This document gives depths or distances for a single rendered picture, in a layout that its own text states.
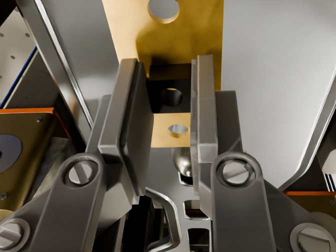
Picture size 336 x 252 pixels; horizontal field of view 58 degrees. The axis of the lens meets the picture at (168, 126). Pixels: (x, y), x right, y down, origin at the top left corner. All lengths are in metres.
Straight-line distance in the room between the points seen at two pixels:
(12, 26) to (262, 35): 0.50
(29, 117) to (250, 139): 0.23
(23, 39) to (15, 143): 0.34
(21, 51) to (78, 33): 0.45
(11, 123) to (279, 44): 0.28
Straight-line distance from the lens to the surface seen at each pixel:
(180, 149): 0.24
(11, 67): 0.71
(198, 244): 0.56
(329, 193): 0.55
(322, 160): 0.36
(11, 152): 0.34
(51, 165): 0.32
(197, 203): 0.42
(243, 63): 0.22
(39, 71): 0.44
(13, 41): 0.66
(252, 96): 0.25
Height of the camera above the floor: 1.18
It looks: 41 degrees down
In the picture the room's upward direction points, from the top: 175 degrees counter-clockwise
